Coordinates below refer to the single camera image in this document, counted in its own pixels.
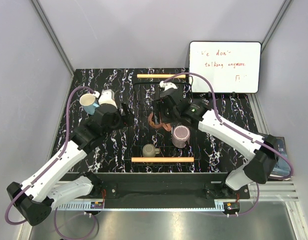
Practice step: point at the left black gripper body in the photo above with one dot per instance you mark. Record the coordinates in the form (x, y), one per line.
(117, 123)

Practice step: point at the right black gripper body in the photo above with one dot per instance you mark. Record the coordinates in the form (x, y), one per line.
(167, 116)

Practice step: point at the blue faceted cup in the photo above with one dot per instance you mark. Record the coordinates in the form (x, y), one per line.
(89, 103)

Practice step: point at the purple mug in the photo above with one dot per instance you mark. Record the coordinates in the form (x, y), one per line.
(180, 136)

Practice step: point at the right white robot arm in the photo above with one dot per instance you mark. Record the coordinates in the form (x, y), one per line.
(261, 152)

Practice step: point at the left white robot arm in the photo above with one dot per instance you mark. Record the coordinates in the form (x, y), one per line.
(36, 197)

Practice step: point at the grey small mug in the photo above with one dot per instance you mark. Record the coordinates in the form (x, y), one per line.
(149, 150)

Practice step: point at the white whiteboard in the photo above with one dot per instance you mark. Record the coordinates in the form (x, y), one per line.
(229, 66)

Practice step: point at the blue book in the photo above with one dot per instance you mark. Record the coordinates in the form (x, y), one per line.
(281, 169)

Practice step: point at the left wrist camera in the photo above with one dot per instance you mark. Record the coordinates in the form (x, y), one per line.
(106, 97)

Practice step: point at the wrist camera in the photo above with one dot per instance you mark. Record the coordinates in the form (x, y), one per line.
(106, 97)
(167, 86)

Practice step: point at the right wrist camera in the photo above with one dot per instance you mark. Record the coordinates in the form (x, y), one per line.
(167, 86)

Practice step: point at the black wire dish rack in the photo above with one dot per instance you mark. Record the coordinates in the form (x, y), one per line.
(145, 90)

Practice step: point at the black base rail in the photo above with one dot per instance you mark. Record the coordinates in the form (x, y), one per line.
(167, 190)

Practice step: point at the grey cable duct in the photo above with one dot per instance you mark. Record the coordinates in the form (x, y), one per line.
(82, 206)

